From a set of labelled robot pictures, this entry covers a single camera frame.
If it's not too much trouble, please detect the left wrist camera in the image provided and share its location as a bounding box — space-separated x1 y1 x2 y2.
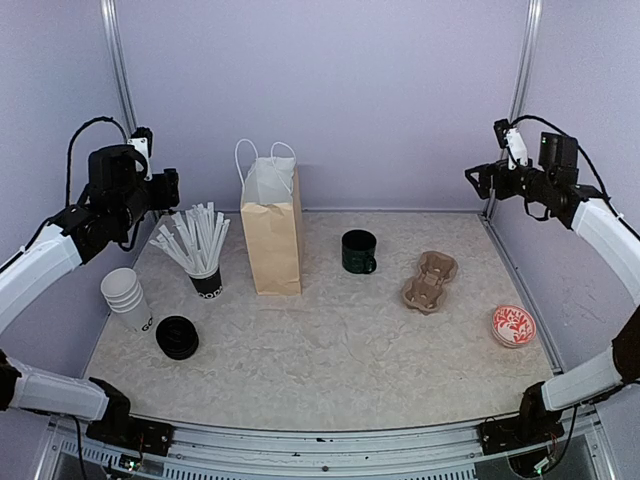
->
127 127 153 181

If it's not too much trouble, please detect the bundle of white wrapped straws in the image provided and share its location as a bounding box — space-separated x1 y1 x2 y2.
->
149 202 230 278

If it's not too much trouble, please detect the red patterned small plate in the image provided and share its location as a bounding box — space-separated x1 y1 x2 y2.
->
491 305 537 348

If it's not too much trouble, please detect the front aluminium frame rail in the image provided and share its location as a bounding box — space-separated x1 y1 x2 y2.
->
32 409 620 479

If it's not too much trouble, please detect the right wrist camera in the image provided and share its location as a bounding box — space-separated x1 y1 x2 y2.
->
493 119 529 170

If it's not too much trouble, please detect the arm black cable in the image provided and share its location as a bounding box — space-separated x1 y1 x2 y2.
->
514 114 621 216
64 115 132 207

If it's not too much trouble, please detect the left aluminium corner post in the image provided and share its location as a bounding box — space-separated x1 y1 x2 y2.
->
100 0 137 133

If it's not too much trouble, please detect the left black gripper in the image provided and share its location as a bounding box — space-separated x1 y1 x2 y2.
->
115 167 178 233

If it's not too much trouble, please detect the black cup holding straws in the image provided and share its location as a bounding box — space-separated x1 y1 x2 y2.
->
189 267 223 299

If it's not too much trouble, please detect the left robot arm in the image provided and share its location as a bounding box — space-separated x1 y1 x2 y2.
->
1 144 179 445

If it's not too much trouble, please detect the stack of black lids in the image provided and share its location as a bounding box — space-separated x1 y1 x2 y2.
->
155 316 199 361

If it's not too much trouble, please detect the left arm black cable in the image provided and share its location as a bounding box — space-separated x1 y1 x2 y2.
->
64 115 132 207

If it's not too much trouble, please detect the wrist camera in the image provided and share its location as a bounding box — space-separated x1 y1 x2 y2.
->
127 127 153 181
493 119 529 170

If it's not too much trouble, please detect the stack of white paper cups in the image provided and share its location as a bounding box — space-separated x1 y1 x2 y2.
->
100 268 153 332

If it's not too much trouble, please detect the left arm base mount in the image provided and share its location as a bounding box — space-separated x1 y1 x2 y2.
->
86 415 174 457

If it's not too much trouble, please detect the cardboard cup carrier tray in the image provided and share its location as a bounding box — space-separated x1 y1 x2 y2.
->
400 251 458 315

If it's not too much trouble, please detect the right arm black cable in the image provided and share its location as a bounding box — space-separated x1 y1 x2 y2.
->
514 114 621 216

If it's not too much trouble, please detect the right aluminium corner post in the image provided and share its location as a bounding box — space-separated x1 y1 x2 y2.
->
508 0 543 120

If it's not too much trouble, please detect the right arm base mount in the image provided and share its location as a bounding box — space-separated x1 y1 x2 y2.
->
478 416 565 455

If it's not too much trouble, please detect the aluminium corner post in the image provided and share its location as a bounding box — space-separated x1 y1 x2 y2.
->
100 0 137 133
508 0 543 120

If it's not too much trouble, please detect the brown paper bag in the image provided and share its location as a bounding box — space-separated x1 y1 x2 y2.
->
234 138 304 296

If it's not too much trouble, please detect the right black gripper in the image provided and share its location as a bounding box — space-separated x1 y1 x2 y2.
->
467 157 556 202

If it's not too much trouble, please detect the dark green mug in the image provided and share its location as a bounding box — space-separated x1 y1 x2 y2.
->
341 229 377 275

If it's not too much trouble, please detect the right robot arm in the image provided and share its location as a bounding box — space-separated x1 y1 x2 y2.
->
464 127 639 444

